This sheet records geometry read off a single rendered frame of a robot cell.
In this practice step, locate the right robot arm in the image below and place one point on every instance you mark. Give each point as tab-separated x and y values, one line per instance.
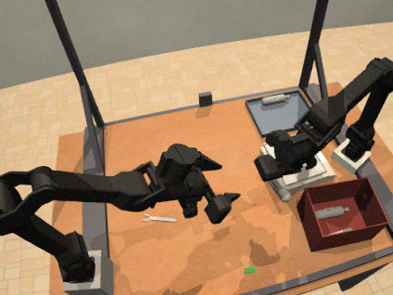
128	191

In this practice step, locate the white digital scale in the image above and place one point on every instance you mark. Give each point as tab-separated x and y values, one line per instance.
298	181

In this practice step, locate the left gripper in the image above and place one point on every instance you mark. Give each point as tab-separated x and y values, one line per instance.
270	169

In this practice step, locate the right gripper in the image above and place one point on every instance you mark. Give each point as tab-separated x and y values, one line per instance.
196	185

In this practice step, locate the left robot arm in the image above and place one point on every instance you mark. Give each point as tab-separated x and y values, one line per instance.
328	116

